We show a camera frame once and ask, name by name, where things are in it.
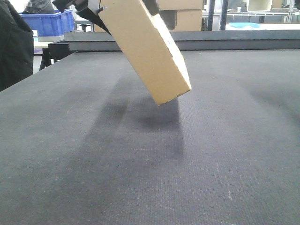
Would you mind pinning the grey raised platform step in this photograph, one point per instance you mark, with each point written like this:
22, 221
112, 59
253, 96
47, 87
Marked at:
197, 40

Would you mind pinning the black garbage bag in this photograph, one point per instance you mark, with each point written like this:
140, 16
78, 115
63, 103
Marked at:
39, 7

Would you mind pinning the dark grey felt mat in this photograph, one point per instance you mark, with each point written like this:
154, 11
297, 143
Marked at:
83, 143

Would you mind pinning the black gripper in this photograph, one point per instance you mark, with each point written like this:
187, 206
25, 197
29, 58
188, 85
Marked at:
87, 9

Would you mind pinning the brown cardboard package box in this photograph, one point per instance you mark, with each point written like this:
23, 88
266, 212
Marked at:
158, 61

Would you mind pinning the blue plastic storage bin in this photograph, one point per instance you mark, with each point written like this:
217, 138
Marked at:
50, 25

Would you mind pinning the large cardboard box with print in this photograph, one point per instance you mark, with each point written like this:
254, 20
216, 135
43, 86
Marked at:
132, 16

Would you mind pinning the black jacket person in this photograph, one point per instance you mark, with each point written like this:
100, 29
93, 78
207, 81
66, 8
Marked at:
16, 46

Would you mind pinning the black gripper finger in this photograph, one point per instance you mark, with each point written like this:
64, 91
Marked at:
152, 6

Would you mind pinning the light blue plastic tray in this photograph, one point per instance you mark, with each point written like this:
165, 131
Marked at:
242, 26

